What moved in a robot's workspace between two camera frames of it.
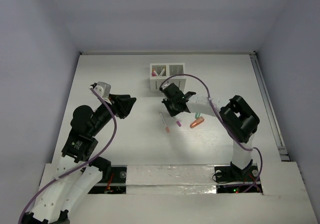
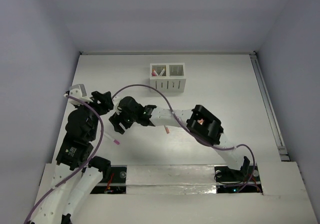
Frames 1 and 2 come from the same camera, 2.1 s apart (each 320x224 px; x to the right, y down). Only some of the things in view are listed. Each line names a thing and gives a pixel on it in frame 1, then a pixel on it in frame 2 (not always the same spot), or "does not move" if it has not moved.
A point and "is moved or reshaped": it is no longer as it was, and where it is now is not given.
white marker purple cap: (178, 122) is moved or reshaped
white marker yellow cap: (162, 72) does not move
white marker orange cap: (155, 72) does not move
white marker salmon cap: (166, 127) does not move
